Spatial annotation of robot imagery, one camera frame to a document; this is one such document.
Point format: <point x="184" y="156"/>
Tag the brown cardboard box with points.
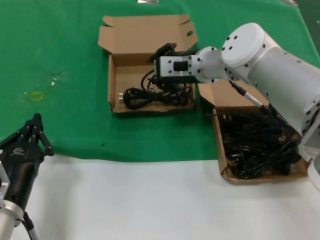
<point x="218" y="140"/>

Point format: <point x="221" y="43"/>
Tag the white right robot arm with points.
<point x="275" y="67"/>

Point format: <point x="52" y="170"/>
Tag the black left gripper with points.
<point x="22" y="172"/>

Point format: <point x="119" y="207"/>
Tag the left wrist silver camera bracket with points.
<point x="3" y="185"/>

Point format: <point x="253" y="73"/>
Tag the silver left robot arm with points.
<point x="7" y="217"/>

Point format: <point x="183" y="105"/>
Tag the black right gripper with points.
<point x="186" y="53"/>

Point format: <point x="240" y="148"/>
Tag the cardboard box with torn rim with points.
<point x="130" y="37"/>

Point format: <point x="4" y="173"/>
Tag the small metal strip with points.
<point x="147" y="1"/>

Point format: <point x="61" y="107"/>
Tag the green tablecloth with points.
<point x="62" y="37"/>

